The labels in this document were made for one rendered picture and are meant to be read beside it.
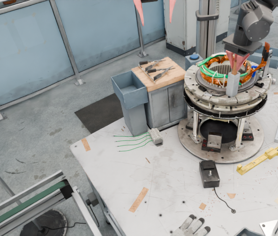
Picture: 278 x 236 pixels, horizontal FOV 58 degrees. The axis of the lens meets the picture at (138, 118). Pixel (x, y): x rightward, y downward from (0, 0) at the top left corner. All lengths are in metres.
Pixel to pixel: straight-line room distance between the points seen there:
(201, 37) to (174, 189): 0.83
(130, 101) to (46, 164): 1.49
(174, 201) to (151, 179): 0.14
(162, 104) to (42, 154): 1.61
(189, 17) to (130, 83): 2.17
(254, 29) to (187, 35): 2.66
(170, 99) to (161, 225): 0.55
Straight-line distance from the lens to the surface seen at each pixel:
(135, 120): 1.18
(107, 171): 1.14
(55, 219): 2.04
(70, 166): 2.30
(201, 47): 1.48
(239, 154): 1.15
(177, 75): 1.12
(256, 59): 1.29
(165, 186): 1.05
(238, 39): 0.82
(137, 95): 1.07
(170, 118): 1.24
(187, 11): 3.26
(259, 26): 0.73
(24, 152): 2.64
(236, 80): 0.92
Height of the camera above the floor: 1.66
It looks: 41 degrees down
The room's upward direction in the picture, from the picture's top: 10 degrees counter-clockwise
